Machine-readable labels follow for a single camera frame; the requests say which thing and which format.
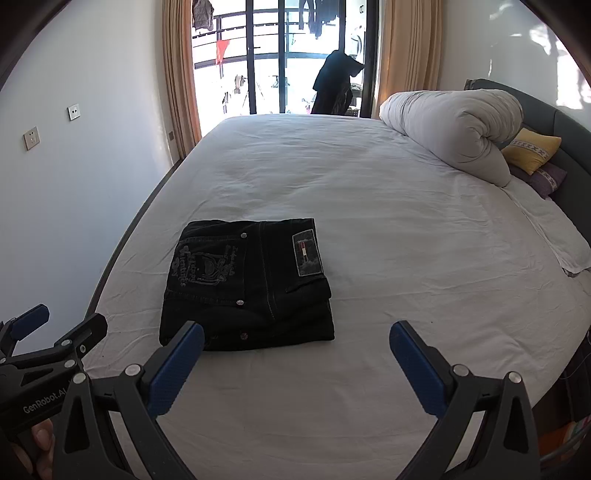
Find grey hanging clothes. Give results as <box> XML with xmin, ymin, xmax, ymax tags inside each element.
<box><xmin>191</xmin><ymin>0</ymin><xmax>215</xmax><ymax>32</ymax></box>

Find beige curtain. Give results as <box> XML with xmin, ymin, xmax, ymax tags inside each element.
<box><xmin>161</xmin><ymin>0</ymin><xmax>202</xmax><ymax>162</ymax></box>
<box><xmin>376</xmin><ymin>0</ymin><xmax>448</xmax><ymax>112</ymax></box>

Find dark hanging clothes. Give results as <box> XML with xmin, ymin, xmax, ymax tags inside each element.
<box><xmin>298</xmin><ymin>0</ymin><xmax>345</xmax><ymax>40</ymax></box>

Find person's left hand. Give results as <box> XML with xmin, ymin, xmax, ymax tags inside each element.
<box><xmin>13</xmin><ymin>419</ymin><xmax>56</xmax><ymax>480</ymax></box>

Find yellow pillow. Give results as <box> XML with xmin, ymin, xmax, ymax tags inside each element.
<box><xmin>501</xmin><ymin>128</ymin><xmax>563</xmax><ymax>176</ymax></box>

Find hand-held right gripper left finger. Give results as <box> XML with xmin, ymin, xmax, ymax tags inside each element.
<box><xmin>53</xmin><ymin>320</ymin><xmax>206</xmax><ymax>480</ymax></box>

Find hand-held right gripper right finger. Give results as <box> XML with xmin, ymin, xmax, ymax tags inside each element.
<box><xmin>389</xmin><ymin>320</ymin><xmax>542</xmax><ymax>480</ymax></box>

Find purple pillow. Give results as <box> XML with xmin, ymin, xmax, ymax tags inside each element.
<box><xmin>508</xmin><ymin>161</ymin><xmax>568</xmax><ymax>200</ymax></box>

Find black pants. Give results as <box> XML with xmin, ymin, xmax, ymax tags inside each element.
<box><xmin>159</xmin><ymin>218</ymin><xmax>335</xmax><ymax>352</ymax></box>

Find dark hanging jacket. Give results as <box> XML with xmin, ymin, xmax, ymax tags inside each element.
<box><xmin>311</xmin><ymin>50</ymin><xmax>365</xmax><ymax>115</ymax></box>

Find rolled cream duvet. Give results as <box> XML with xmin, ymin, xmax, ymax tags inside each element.
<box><xmin>379</xmin><ymin>89</ymin><xmax>525</xmax><ymax>188</ymax></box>

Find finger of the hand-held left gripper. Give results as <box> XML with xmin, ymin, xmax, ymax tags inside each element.
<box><xmin>0</xmin><ymin>303</ymin><xmax>51</xmax><ymax>356</ymax></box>
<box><xmin>7</xmin><ymin>314</ymin><xmax>108</xmax><ymax>370</ymax></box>

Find black balcony door frame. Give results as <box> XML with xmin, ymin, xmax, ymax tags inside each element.
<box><xmin>189</xmin><ymin>0</ymin><xmax>380</xmax><ymax>118</ymax></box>

